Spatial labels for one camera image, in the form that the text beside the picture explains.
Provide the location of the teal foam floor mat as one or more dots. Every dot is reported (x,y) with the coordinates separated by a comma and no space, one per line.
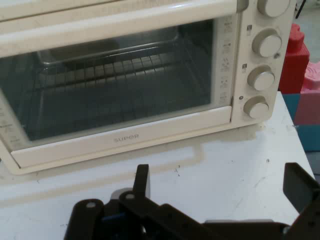
(308,137)

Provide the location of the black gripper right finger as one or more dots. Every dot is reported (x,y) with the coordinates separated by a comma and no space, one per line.
(307,200)

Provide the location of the pink foam block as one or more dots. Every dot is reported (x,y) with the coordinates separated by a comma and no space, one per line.
(310,100)

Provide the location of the large red foam block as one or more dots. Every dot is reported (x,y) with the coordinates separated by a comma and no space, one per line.
(295,67)

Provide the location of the large cream oven knob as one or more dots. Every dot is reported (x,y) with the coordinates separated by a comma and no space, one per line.
(272,6)

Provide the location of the cream white toaster oven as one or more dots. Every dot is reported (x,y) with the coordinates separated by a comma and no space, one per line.
(243,50)

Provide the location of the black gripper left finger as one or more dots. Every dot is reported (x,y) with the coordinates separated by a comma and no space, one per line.
(140,220)

